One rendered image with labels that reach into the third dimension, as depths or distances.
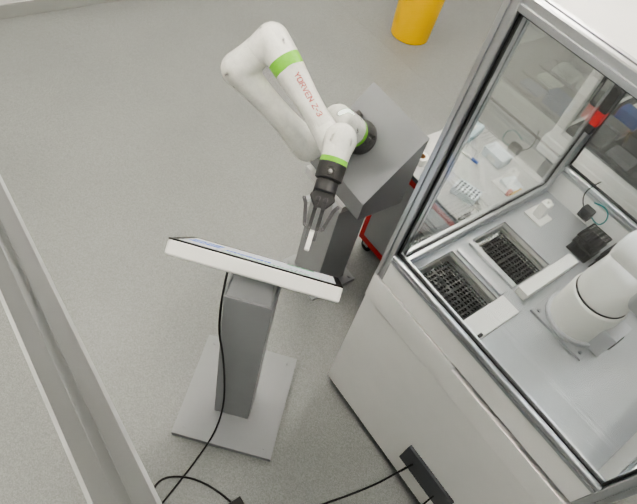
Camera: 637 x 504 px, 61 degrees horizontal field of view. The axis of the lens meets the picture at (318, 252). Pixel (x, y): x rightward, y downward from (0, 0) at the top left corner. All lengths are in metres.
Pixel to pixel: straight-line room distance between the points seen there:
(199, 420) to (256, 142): 1.90
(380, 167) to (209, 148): 1.62
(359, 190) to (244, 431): 1.18
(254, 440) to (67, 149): 2.09
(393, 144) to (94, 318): 1.65
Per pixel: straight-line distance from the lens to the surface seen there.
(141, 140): 3.64
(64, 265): 3.06
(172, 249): 1.58
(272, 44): 1.95
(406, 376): 2.09
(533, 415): 1.71
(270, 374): 2.65
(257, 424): 2.56
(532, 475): 1.88
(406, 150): 2.21
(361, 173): 2.26
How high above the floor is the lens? 2.45
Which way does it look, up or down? 52 degrees down
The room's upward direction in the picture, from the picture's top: 17 degrees clockwise
